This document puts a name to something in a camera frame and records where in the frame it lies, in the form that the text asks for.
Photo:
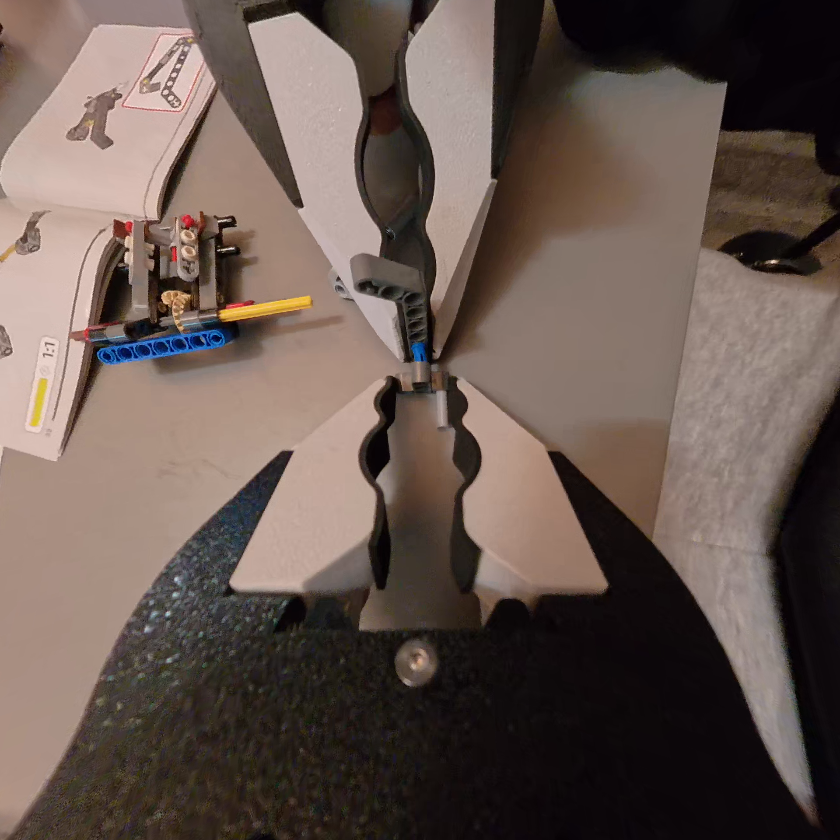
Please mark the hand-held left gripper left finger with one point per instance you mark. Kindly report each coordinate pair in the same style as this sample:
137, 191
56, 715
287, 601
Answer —
308, 518

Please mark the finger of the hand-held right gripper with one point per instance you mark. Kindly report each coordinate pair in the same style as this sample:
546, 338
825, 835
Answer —
459, 98
308, 98

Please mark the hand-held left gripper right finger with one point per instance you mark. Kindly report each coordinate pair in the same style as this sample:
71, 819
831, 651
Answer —
531, 518

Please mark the grey lego connector with axle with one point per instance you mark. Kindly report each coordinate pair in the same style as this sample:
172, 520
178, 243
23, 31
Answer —
420, 379

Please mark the dark grey angled lego beam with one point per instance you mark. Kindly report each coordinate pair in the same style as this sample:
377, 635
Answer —
394, 282

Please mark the blue lego pin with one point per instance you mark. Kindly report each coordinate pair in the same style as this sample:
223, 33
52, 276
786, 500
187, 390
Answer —
420, 354

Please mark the lego instruction booklet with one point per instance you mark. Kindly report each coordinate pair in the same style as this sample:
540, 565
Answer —
65, 164

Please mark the small light grey lego connector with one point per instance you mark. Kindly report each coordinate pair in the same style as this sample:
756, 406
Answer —
341, 283

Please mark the partly built lego model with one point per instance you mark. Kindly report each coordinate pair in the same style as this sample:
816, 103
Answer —
177, 289

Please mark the light grey cloth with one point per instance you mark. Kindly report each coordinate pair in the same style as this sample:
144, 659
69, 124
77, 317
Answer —
741, 426

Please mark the dark cloth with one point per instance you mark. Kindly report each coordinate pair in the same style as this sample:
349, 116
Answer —
814, 623
754, 65

